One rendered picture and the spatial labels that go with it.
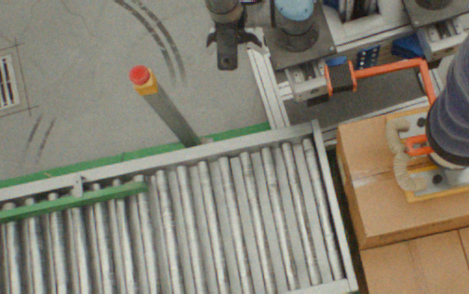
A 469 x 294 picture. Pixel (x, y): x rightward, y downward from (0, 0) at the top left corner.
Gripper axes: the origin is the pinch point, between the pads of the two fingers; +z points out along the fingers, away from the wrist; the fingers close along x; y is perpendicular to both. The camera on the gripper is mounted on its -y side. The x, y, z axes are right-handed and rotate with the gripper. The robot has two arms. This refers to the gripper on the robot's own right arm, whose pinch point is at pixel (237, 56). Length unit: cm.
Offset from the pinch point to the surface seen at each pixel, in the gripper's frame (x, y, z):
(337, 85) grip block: -26.5, 3.1, 27.5
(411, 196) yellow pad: -50, -29, 41
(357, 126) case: -34, -2, 54
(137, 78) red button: 41, 12, 45
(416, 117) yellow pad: -52, -3, 40
